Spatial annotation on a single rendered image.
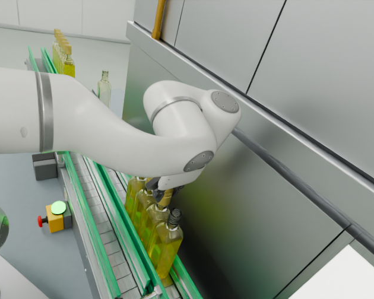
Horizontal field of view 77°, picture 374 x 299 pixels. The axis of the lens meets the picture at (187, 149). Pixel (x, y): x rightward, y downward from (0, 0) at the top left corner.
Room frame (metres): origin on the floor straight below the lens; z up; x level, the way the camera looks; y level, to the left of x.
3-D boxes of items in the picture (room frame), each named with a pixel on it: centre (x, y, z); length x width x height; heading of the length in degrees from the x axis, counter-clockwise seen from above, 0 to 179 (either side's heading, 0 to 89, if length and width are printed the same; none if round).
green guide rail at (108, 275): (0.88, 0.64, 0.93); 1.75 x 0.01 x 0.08; 43
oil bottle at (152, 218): (0.41, 0.02, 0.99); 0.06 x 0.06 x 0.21; 44
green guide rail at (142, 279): (0.93, 0.59, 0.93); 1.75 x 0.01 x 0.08; 43
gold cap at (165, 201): (0.41, 0.02, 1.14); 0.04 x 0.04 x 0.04
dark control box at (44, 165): (0.70, 0.56, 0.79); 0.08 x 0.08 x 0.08; 43
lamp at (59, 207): (0.50, 0.36, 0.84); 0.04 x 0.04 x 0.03
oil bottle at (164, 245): (0.37, -0.02, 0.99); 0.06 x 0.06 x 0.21; 43
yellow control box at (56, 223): (0.50, 0.36, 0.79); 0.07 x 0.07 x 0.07; 43
